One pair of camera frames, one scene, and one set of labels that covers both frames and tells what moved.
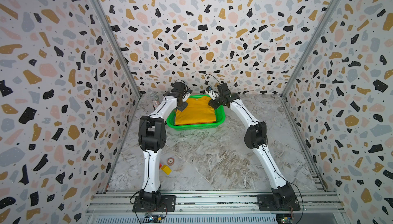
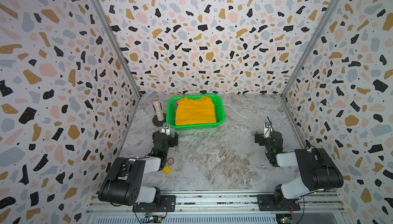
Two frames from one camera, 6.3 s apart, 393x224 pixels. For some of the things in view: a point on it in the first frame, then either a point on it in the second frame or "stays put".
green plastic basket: [220, 116] stays put
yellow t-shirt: [198, 111] stays put
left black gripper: [182, 106] to [172, 140]
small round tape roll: [170, 161] stays put
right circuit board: [284, 218] stays put
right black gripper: [212, 103] to [261, 138]
